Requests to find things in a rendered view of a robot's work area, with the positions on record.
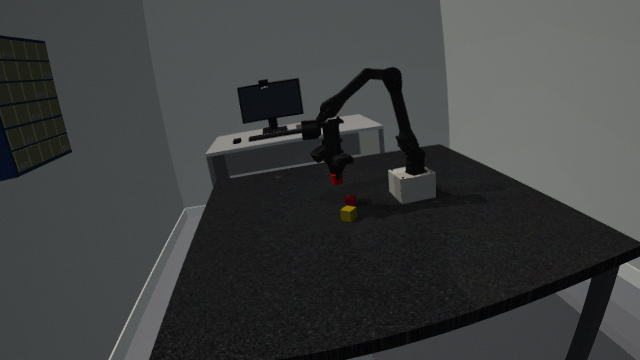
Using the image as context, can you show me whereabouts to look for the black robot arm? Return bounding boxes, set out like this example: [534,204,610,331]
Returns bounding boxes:
[301,67,427,176]

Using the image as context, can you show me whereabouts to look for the red cube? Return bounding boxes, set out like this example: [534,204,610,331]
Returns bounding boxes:
[330,174,343,185]
[345,196,357,207]

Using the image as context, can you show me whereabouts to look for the yellow cube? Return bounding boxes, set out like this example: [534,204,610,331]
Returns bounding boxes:
[340,206,358,223]

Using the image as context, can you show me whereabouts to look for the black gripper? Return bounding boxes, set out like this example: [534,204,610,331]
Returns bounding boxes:
[322,136,353,180]

